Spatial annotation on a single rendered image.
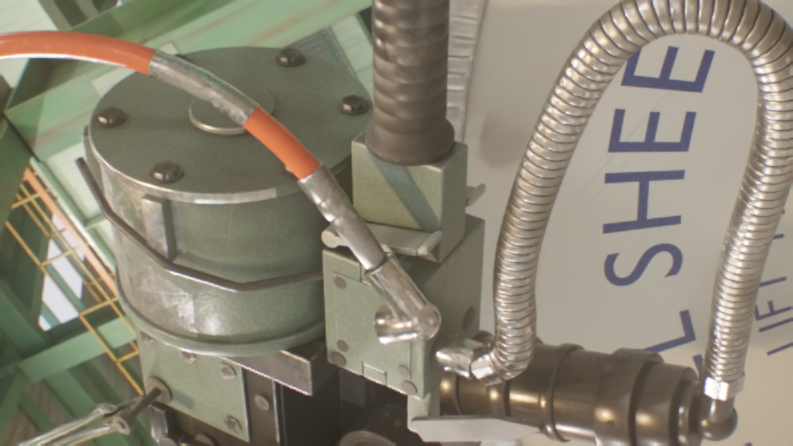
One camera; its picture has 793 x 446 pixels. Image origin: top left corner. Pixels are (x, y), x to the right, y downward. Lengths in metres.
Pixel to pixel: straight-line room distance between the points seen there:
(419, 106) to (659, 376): 0.21
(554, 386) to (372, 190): 0.16
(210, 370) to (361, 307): 0.12
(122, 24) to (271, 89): 5.98
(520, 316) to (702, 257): 0.29
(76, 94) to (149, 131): 5.35
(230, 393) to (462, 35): 0.25
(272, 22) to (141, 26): 1.08
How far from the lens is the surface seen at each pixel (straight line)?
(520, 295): 0.56
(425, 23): 0.52
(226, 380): 0.69
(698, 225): 0.82
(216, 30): 5.74
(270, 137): 0.54
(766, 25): 0.48
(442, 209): 0.56
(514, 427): 0.58
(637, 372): 0.66
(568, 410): 0.67
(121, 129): 0.63
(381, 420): 0.70
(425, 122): 0.55
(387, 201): 0.58
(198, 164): 0.59
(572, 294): 0.83
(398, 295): 0.56
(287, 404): 0.69
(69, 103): 6.00
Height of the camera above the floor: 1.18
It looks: 10 degrees up
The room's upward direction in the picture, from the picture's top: 114 degrees counter-clockwise
